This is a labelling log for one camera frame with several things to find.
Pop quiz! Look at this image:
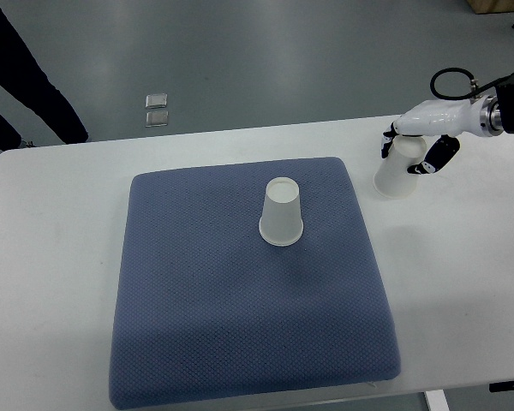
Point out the white table leg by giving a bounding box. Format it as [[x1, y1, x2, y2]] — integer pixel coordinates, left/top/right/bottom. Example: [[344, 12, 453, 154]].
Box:
[[424, 390, 450, 411]]

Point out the wooden box corner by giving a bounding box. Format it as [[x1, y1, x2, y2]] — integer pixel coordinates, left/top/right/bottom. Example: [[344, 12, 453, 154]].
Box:
[[467, 0, 514, 15]]

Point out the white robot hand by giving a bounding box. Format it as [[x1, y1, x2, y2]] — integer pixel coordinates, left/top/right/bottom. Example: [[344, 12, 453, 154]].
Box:
[[380, 96, 501, 175]]

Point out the black table bracket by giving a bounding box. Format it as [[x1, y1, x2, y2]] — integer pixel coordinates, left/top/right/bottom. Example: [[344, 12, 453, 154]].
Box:
[[488, 380, 514, 393]]

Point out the upper metal floor plate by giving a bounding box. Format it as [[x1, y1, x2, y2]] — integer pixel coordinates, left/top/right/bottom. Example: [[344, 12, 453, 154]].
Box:
[[145, 93, 168, 109]]

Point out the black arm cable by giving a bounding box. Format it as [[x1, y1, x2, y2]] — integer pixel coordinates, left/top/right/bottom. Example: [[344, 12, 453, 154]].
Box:
[[430, 68, 514, 102]]

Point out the blue mesh cushion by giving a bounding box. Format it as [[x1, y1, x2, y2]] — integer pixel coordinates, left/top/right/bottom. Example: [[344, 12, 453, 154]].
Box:
[[109, 158, 401, 409]]

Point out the white paper cup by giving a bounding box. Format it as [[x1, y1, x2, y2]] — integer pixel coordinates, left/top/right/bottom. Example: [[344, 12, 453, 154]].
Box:
[[259, 176, 304, 247], [373, 135, 427, 199]]

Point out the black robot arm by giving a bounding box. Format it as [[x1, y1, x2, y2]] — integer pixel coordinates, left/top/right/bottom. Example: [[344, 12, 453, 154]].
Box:
[[380, 68, 514, 175]]

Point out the white paper cup on cushion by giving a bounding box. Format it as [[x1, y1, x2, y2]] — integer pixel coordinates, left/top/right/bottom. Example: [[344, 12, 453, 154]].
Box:
[[259, 176, 304, 247]]

